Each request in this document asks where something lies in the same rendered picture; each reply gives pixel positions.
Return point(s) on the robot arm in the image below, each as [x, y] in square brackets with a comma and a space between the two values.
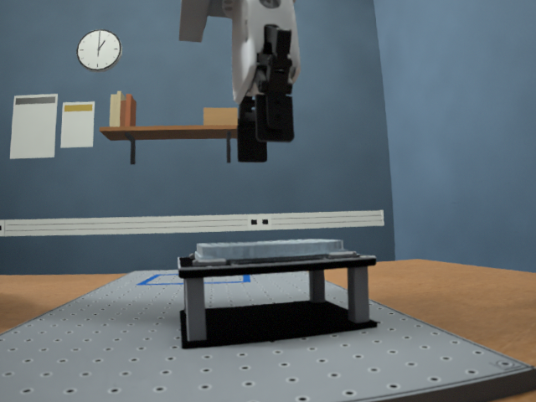
[193, 18]

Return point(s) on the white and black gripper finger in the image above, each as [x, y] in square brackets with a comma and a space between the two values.
[248, 148]
[274, 110]

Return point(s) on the blue tape outline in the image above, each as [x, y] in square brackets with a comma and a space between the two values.
[245, 279]

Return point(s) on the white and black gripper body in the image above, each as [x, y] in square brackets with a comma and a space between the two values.
[248, 20]

